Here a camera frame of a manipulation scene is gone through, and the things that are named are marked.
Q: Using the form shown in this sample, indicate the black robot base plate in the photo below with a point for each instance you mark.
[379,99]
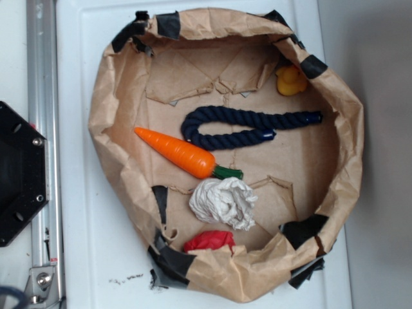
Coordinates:
[23,174]

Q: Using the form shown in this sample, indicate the aluminium extrusion rail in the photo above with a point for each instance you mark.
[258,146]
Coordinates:
[47,242]

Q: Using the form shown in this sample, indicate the orange plastic toy carrot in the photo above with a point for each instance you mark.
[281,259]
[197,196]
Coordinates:
[192,159]

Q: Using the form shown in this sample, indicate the metal corner bracket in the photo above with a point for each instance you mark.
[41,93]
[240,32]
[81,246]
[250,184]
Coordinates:
[41,287]

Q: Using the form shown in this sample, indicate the crumpled red paper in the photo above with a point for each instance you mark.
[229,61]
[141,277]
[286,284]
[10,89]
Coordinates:
[211,239]

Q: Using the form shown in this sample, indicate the brown paper bag bin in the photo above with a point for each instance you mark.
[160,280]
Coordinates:
[159,69]

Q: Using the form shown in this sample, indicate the crumpled white paper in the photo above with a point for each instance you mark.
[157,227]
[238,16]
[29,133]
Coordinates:
[230,201]

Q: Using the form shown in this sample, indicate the yellow rubber duck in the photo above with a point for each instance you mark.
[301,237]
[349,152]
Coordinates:
[290,80]

